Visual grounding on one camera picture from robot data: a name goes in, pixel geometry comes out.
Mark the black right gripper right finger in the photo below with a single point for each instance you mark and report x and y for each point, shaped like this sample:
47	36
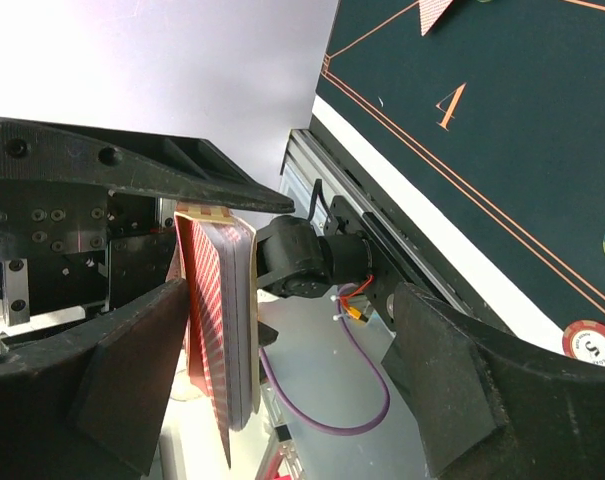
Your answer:
491	406

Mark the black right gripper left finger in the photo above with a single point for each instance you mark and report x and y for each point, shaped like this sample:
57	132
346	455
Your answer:
89	402

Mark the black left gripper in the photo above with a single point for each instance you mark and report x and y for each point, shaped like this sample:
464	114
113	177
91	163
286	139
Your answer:
66	245

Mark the red playing card deck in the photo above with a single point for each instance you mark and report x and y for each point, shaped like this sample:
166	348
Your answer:
216	255

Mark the dealt card seat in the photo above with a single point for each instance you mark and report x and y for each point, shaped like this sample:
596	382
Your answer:
430	12

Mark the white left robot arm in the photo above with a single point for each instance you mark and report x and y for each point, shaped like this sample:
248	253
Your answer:
294	259

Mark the dark green poker table mat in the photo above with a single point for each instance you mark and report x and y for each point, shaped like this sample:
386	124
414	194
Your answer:
497	115

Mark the aluminium front rail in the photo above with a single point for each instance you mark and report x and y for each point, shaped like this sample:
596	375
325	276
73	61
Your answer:
361	205

